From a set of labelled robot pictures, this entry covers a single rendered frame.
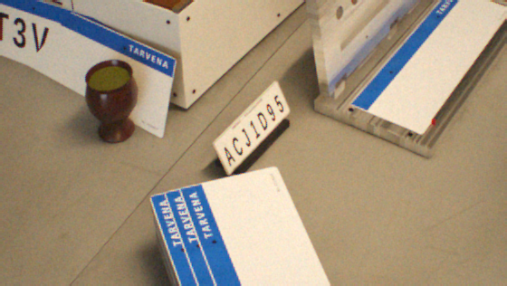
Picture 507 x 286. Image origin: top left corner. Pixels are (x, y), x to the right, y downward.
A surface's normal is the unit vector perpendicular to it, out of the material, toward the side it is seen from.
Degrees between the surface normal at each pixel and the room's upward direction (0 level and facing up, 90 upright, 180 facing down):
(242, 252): 0
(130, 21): 90
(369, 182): 0
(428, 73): 0
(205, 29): 90
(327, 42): 83
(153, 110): 69
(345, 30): 83
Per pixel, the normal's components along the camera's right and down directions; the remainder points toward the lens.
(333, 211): -0.04, -0.74
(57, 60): -0.58, 0.25
